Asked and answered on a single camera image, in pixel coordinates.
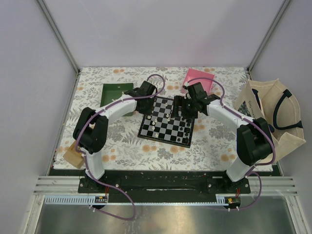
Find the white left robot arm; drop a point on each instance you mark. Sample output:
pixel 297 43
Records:
pixel 91 129

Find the floral table cloth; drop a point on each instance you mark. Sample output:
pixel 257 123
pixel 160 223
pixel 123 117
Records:
pixel 213 146

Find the black white chess board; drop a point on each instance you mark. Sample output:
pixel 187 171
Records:
pixel 161 127

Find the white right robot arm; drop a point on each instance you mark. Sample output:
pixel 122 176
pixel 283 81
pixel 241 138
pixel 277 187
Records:
pixel 253 137

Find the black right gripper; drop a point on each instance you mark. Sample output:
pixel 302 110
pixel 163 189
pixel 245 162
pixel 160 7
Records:
pixel 180 101

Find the cream canvas tote bag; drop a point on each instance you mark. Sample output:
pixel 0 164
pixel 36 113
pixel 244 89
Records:
pixel 274 102

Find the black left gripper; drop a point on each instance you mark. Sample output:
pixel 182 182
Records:
pixel 149 111

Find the brown cardboard box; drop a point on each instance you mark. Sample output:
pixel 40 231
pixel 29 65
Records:
pixel 73 157

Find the green plastic tray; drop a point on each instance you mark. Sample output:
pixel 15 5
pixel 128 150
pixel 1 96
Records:
pixel 111 92

